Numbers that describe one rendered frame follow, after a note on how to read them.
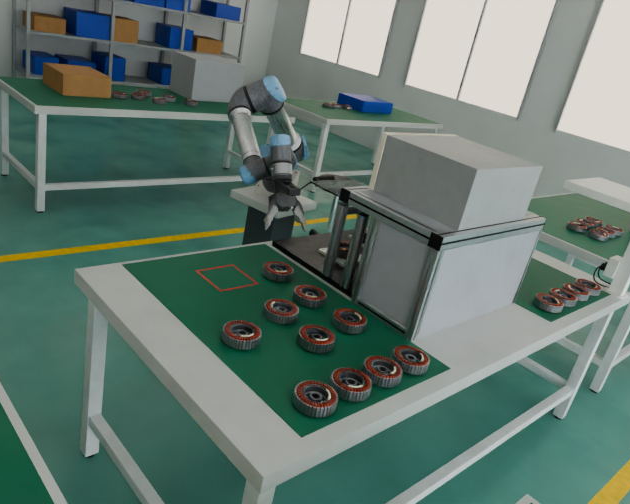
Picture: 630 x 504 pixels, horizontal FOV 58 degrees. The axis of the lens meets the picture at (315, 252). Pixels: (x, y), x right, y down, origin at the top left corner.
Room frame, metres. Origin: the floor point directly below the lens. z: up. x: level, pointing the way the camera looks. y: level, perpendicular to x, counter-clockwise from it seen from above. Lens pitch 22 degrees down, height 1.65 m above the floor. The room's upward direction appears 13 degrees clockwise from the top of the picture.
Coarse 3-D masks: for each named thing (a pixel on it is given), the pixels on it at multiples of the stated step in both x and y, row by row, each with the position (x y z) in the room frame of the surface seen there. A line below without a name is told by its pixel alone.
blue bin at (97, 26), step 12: (72, 12) 7.30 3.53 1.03; (84, 12) 7.29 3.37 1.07; (96, 12) 7.69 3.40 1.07; (72, 24) 7.29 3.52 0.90; (84, 24) 7.28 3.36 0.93; (96, 24) 7.39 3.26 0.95; (108, 24) 7.50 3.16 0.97; (84, 36) 7.29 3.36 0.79; (96, 36) 7.40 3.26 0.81; (108, 36) 7.51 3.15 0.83
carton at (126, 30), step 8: (120, 16) 8.00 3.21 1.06; (120, 24) 7.64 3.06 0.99; (128, 24) 7.71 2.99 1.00; (136, 24) 7.79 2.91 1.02; (120, 32) 7.64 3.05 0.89; (128, 32) 7.72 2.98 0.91; (136, 32) 7.80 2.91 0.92; (120, 40) 7.65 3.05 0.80; (128, 40) 7.73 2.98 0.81; (136, 40) 7.81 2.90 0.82
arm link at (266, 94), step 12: (252, 84) 2.40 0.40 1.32; (264, 84) 2.38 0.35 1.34; (276, 84) 2.39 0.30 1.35; (252, 96) 2.37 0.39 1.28; (264, 96) 2.37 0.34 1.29; (276, 96) 2.38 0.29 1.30; (252, 108) 2.37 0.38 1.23; (264, 108) 2.41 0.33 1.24; (276, 108) 2.43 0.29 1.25; (276, 120) 2.49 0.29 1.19; (288, 120) 2.55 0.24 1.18; (276, 132) 2.55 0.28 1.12; (288, 132) 2.57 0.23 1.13; (300, 144) 2.65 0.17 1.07; (300, 156) 2.67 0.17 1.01
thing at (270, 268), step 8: (264, 264) 1.88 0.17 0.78; (272, 264) 1.90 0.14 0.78; (280, 264) 1.91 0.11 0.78; (264, 272) 1.84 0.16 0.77; (272, 272) 1.83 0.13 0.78; (280, 272) 1.83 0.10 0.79; (288, 272) 1.85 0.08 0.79; (272, 280) 1.82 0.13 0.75; (280, 280) 1.82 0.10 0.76; (288, 280) 1.84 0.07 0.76
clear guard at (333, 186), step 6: (330, 180) 2.16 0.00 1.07; (336, 180) 2.18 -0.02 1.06; (342, 180) 2.20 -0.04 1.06; (348, 180) 2.22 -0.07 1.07; (354, 180) 2.24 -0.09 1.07; (306, 186) 2.11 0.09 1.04; (312, 186) 2.13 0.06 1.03; (318, 186) 2.06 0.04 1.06; (324, 186) 2.06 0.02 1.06; (330, 186) 2.08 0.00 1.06; (336, 186) 2.09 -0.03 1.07; (342, 186) 2.11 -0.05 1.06; (348, 186) 2.13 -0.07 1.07; (354, 186) 2.15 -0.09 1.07; (330, 192) 2.01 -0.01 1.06; (336, 192) 2.02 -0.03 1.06
